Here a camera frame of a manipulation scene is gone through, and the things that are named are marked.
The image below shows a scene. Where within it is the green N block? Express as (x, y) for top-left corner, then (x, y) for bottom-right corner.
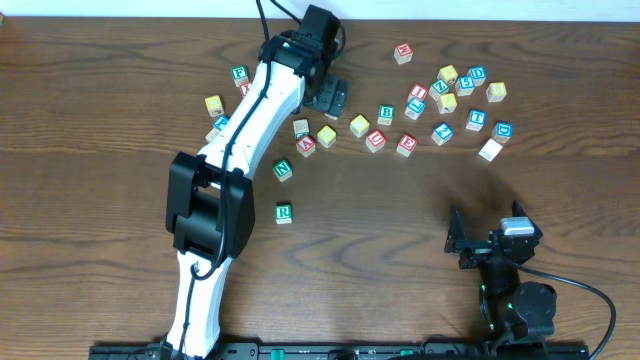
(273, 159), (293, 182)

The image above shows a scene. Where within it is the green Z block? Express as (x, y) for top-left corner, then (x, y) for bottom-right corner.
(428, 79), (449, 101)

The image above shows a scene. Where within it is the yellow C block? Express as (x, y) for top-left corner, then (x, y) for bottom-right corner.
(350, 114), (370, 138)

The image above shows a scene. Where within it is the red Y block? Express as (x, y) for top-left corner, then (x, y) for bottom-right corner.
(239, 82), (251, 97)

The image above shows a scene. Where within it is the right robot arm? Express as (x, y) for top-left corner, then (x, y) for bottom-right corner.
(444, 201), (557, 355)

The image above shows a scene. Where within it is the blue d block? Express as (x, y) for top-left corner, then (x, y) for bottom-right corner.
(492, 121), (513, 144)
(467, 66), (487, 87)

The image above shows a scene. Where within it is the plain wood block green side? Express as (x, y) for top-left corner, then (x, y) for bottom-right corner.
(293, 119), (310, 139)

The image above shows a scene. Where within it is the yellow block middle right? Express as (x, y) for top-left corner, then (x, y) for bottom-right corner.
(437, 93), (457, 114)

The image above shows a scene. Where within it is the plain wood block right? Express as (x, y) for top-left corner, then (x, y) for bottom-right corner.
(478, 138), (503, 162)

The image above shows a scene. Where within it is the blue T block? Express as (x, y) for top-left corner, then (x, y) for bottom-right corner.
(465, 109), (487, 132)

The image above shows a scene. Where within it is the red E block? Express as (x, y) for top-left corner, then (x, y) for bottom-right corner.
(396, 133), (418, 157)

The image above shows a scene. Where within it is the yellow J block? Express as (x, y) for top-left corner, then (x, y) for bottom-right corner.
(317, 125), (337, 148)

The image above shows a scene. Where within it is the green B block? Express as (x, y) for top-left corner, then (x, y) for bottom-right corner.
(378, 104), (395, 126)

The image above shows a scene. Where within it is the blue L block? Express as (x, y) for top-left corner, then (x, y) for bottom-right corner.
(404, 98), (426, 121)

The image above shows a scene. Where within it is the yellow block far left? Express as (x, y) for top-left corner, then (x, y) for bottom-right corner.
(205, 95), (224, 118)

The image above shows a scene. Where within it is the blue 2 block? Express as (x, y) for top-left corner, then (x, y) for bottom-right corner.
(432, 122), (454, 146)

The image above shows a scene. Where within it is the green F block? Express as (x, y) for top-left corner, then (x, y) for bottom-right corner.
(231, 66), (249, 87)

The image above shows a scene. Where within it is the green R block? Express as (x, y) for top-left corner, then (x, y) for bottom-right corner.
(275, 204), (293, 224)

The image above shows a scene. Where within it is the red H block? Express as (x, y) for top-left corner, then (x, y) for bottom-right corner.
(393, 43), (414, 65)

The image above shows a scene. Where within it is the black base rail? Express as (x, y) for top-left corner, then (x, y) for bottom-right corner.
(88, 340), (590, 360)

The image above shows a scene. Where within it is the yellow block upper right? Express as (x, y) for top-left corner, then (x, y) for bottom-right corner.
(437, 65), (458, 85)

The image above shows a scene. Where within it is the plain wood block red side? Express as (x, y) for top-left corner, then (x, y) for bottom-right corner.
(205, 127), (220, 143)

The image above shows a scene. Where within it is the red U block lower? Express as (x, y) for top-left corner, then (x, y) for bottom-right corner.
(365, 130), (387, 153)

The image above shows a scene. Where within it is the yellow 8 block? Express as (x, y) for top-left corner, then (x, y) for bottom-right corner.
(486, 82), (507, 103)

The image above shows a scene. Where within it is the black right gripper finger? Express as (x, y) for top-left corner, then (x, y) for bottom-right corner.
(511, 200), (527, 218)
(444, 208), (467, 253)

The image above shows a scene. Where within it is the blue P block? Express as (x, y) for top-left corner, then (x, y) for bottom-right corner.
(213, 115), (229, 131)

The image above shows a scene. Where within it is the blue D block upper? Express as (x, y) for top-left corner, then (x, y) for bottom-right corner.
(467, 66), (487, 87)

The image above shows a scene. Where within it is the blue 5 block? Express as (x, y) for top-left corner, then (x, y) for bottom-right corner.
(455, 76), (475, 97)

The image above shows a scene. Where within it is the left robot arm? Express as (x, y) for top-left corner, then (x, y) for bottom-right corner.
(159, 5), (348, 359)

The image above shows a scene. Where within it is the red I block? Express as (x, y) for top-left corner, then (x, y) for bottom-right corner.
(407, 83), (428, 102)

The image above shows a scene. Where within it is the blue D block lower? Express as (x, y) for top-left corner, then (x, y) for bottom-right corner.
(492, 121), (513, 144)

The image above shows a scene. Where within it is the red A block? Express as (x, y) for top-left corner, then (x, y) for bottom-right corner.
(296, 135), (316, 158)

